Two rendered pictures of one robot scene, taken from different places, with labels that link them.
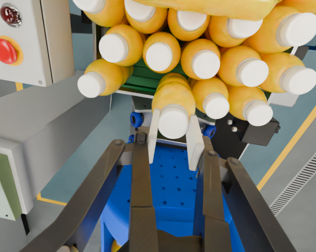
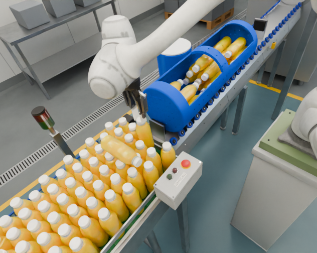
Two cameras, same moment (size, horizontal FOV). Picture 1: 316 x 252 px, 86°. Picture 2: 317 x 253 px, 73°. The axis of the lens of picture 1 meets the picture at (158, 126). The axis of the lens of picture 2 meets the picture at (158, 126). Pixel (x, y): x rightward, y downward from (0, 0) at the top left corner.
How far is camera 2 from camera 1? 81 cm
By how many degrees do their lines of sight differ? 30
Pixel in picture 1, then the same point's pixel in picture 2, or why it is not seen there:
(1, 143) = (260, 154)
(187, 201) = (154, 99)
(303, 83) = (108, 124)
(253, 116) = (124, 120)
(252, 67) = (117, 131)
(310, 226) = not seen: hidden behind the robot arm
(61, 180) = not seen: outside the picture
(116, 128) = not seen: hidden behind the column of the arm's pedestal
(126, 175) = (173, 113)
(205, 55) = (127, 138)
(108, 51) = (152, 150)
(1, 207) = (287, 118)
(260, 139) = (127, 116)
